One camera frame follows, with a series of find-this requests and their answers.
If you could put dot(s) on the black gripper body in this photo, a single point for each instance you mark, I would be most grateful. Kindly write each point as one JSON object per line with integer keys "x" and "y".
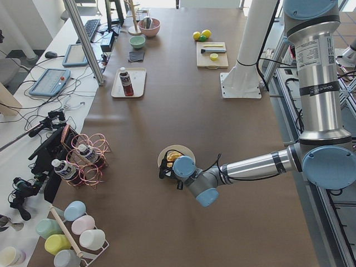
{"x": 168, "y": 169}

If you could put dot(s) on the twisted glazed donut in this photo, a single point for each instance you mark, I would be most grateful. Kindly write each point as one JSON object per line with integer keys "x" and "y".
{"x": 173, "y": 155}

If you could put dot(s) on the white round plate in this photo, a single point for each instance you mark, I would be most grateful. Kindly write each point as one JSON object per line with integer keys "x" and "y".
{"x": 179, "y": 148}

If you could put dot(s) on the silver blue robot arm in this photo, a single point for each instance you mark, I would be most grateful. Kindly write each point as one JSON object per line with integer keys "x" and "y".
{"x": 324, "y": 152}

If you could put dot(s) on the dark drink bottle on tray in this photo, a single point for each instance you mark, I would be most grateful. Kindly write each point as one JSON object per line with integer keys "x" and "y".
{"x": 126, "y": 82}

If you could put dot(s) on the cream rabbit serving tray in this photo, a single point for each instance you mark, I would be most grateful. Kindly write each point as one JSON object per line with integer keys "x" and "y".
{"x": 137, "y": 76}

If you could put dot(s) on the bottle in rack rear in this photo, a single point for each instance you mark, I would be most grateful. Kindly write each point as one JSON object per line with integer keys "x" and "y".
{"x": 88, "y": 153}

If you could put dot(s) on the bottle in rack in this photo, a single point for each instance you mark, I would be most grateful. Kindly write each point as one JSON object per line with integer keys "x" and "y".
{"x": 88, "y": 153}
{"x": 68, "y": 171}

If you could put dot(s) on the pink cup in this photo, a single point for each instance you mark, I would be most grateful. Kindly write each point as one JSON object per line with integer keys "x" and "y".
{"x": 82, "y": 224}

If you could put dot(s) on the bottle in rack front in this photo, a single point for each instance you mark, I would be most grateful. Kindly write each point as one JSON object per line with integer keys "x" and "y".
{"x": 68, "y": 171}

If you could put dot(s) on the blue cup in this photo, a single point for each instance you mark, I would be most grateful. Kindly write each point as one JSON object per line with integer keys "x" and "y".
{"x": 74, "y": 210}

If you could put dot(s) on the white cup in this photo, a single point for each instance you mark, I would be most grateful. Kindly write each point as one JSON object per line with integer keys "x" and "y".
{"x": 92, "y": 239}

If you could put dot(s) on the white cup rack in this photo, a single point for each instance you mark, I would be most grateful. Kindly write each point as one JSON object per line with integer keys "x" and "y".
{"x": 88, "y": 256}

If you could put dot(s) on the grey folded cloth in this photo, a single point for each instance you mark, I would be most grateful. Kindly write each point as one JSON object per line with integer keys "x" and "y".
{"x": 135, "y": 56}

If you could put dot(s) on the black tablet stand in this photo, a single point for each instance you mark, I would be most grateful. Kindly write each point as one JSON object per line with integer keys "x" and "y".
{"x": 51, "y": 149}

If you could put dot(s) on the half lemon slice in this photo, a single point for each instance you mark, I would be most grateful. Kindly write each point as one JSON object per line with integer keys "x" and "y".
{"x": 214, "y": 56}

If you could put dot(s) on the wooden cutting board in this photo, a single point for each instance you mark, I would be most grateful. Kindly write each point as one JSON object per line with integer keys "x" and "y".
{"x": 204, "y": 61}

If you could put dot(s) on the grey cup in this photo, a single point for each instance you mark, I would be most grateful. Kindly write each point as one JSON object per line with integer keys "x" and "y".
{"x": 66, "y": 258}

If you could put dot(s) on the mint green cup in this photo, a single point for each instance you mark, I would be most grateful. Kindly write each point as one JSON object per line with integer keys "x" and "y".
{"x": 47, "y": 227}

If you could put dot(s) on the yellow cup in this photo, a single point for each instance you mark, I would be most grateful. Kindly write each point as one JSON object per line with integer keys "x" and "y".
{"x": 56, "y": 243}

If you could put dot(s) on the mint green bowl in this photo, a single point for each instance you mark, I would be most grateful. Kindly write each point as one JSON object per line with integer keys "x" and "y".
{"x": 137, "y": 42}

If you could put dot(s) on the yellow plastic knife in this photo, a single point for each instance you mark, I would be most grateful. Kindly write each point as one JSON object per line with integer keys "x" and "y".
{"x": 213, "y": 45}

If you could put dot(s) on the green lime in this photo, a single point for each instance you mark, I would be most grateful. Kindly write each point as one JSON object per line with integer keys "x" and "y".
{"x": 202, "y": 38}

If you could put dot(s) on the lower yellow lemon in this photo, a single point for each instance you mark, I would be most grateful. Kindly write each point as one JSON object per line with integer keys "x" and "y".
{"x": 196, "y": 35}

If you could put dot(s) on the yellow lemon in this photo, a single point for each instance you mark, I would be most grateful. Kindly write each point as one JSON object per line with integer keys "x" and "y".
{"x": 196, "y": 35}
{"x": 207, "y": 33}

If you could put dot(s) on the black handheld device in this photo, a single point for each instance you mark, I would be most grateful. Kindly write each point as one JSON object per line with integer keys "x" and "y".
{"x": 22, "y": 190}

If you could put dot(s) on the blue teach pendant near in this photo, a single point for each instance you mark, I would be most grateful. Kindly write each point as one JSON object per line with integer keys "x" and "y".
{"x": 51, "y": 82}

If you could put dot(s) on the blue teach pendant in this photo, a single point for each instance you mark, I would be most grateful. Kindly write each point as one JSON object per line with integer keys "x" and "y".
{"x": 74, "y": 56}
{"x": 51, "y": 82}

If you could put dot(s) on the wooden mug tree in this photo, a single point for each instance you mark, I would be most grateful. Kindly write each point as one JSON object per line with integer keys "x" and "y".
{"x": 133, "y": 30}

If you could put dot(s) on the upper yellow lemon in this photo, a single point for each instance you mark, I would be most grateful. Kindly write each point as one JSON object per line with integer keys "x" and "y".
{"x": 207, "y": 33}

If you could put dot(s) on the blue teach pendant far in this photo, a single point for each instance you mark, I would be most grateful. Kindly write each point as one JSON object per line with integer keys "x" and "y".
{"x": 74, "y": 56}

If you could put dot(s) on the pink bowl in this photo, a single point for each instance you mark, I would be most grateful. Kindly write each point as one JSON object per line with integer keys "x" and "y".
{"x": 153, "y": 30}

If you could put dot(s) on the black keyboard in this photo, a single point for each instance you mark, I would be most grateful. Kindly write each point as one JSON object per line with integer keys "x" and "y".
{"x": 91, "y": 27}

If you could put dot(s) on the black computer mouse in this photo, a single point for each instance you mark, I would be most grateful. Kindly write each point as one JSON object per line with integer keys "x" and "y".
{"x": 50, "y": 55}

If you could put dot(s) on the cream paper cup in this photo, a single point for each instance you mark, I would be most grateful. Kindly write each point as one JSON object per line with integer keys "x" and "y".
{"x": 10, "y": 256}

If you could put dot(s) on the copper wire bottle rack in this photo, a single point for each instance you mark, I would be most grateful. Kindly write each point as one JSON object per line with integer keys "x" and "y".
{"x": 90, "y": 174}

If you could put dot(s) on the black tripod camera mount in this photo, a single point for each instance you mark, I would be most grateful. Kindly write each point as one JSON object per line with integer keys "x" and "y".
{"x": 54, "y": 120}

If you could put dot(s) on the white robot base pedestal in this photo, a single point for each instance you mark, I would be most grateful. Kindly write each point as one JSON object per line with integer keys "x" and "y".
{"x": 243, "y": 79}

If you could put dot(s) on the aluminium frame post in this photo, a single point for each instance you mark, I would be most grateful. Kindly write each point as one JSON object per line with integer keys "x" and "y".
{"x": 85, "y": 42}

